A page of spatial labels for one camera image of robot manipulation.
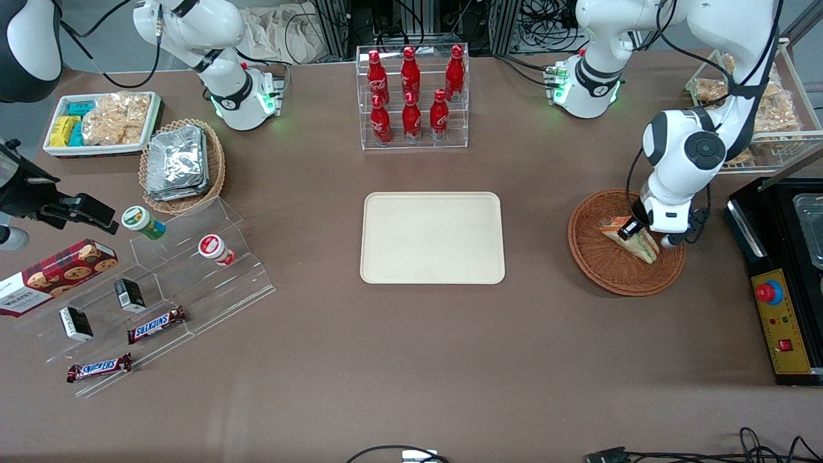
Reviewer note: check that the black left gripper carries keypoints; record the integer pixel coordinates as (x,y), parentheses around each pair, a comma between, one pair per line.
(638,211)

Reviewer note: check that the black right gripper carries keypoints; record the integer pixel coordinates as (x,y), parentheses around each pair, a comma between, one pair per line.
(27,193)

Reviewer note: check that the triangle sandwich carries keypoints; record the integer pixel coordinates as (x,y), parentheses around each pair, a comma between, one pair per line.
(640,247)

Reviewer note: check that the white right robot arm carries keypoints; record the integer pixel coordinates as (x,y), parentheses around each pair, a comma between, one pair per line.
(193,26)

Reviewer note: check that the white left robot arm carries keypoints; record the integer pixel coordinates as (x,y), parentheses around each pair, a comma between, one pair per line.
(681,151)

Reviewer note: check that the round brown wicker basket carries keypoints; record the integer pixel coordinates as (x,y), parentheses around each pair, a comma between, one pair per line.
(604,270)

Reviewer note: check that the white rectangular snack tray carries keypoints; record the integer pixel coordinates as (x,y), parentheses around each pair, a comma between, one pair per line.
(103,150)

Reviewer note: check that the oval light wicker basket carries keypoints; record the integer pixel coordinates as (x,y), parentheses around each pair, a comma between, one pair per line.
(215,173)

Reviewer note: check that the beige plastic tray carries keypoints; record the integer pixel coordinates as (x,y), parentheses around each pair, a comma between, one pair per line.
(432,238)

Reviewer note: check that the green lid snack cup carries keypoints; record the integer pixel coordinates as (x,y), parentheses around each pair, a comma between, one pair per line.
(141,221)

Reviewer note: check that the red tartan cookie box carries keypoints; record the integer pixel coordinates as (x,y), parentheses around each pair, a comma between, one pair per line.
(58,276)

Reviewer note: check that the teal snack pack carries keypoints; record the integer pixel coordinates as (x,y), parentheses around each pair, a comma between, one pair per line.
(80,108)
(77,135)

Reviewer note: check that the small black box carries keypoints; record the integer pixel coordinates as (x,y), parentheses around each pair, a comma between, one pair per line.
(76,323)
(130,295)

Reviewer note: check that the yellow snack pack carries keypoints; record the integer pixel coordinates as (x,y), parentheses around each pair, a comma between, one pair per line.
(63,131)

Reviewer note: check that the silver foil container stack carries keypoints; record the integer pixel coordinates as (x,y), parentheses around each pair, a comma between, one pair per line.
(177,164)

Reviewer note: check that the clear bag of crackers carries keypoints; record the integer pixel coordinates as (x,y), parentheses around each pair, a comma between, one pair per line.
(116,119)

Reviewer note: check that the black machine housing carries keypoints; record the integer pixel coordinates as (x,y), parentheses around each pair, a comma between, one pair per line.
(749,231)

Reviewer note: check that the red lid snack cup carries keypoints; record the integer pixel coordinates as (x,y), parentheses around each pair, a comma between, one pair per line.
(214,248)

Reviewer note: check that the clear acrylic stepped display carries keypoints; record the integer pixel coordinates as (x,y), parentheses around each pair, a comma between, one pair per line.
(193,296)

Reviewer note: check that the brown Snickers bar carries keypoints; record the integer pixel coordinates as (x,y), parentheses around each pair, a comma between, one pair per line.
(99,368)
(156,325)

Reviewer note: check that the bagged pastry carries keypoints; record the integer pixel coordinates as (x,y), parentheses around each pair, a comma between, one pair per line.
(710,90)
(773,90)
(729,64)
(778,119)
(741,156)

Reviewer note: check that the red emergency stop button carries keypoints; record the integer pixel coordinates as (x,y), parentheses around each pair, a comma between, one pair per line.
(768,292)

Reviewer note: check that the grey metal bar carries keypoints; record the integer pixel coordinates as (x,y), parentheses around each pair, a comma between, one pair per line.
(794,168)

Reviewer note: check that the steel pan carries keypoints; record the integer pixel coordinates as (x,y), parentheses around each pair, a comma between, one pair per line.
(810,231)

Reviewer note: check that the yellow control panel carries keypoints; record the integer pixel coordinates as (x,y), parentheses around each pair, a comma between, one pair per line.
(784,328)

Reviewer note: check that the red cola bottle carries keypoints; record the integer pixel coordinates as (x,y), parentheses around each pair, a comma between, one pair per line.
(439,117)
(380,122)
(410,72)
(375,76)
(411,119)
(455,71)

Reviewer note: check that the clear acrylic bottle rack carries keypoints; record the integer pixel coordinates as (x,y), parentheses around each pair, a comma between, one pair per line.
(424,145)

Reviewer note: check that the beige cloth bag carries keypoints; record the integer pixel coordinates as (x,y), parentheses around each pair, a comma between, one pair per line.
(283,32)

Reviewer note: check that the grey metal stand leg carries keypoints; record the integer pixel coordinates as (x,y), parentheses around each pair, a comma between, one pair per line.
(804,22)

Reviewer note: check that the small white device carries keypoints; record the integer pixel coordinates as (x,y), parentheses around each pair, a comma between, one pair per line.
(419,456)

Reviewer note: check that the aluminium frame post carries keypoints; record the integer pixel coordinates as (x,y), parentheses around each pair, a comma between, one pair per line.
(505,26)
(333,26)

